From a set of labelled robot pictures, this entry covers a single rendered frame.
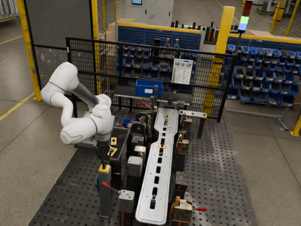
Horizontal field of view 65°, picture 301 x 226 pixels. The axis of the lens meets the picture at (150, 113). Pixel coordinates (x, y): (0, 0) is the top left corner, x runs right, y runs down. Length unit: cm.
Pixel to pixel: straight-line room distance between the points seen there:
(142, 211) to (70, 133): 66
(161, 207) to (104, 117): 67
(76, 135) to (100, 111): 18
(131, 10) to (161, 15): 105
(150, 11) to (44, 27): 492
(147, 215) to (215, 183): 88
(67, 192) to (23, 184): 125
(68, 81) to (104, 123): 57
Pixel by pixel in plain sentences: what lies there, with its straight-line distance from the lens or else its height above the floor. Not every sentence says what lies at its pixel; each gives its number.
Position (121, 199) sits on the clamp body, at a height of 105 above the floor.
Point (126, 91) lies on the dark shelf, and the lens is 279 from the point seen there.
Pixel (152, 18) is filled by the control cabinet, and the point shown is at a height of 91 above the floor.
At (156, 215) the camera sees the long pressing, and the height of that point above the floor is 100.
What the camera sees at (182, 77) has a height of 123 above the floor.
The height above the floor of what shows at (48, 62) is 77.
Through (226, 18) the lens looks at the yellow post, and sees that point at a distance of 266.
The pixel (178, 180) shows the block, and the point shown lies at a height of 103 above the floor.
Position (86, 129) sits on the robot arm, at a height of 154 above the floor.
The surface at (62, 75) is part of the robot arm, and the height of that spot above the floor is 159.
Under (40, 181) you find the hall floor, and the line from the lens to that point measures 323.
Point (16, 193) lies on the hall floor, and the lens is 319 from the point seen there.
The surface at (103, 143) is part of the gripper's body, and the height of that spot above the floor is 138.
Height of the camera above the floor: 224
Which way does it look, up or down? 31 degrees down
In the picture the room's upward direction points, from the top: 5 degrees clockwise
